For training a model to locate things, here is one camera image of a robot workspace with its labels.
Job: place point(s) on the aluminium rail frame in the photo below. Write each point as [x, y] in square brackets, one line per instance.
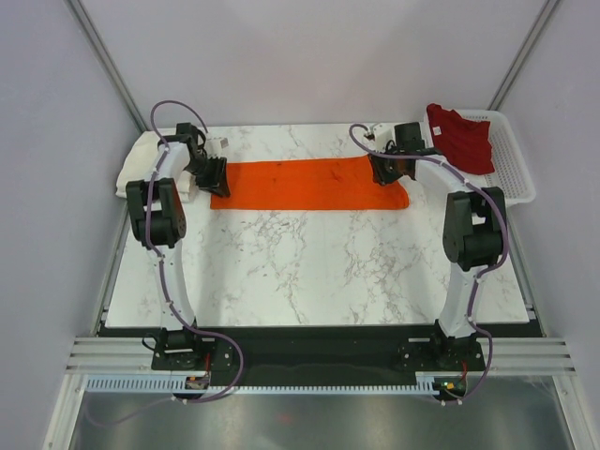
[506, 355]

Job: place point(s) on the white plastic basket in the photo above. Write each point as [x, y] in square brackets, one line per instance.
[511, 173]

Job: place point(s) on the white slotted cable duct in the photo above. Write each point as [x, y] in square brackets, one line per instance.
[188, 385]

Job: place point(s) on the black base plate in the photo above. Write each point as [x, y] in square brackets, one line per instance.
[321, 375]

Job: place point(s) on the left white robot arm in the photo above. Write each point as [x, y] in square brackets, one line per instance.
[158, 219]

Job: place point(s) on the red t shirt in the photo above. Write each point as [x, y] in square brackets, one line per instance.
[463, 142]

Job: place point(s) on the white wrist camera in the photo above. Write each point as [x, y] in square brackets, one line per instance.
[217, 145]
[380, 135]

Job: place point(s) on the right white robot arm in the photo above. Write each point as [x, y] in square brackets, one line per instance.
[474, 232]

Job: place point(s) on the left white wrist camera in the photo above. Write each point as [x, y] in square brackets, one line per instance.
[217, 145]

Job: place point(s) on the folded white t shirt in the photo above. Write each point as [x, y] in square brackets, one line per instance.
[140, 160]

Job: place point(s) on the orange t shirt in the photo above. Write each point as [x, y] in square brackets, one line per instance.
[322, 184]

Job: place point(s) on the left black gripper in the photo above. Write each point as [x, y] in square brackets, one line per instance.
[217, 184]

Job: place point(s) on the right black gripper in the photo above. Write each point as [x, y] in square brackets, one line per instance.
[381, 176]

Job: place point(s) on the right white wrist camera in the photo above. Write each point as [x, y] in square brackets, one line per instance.
[380, 135]

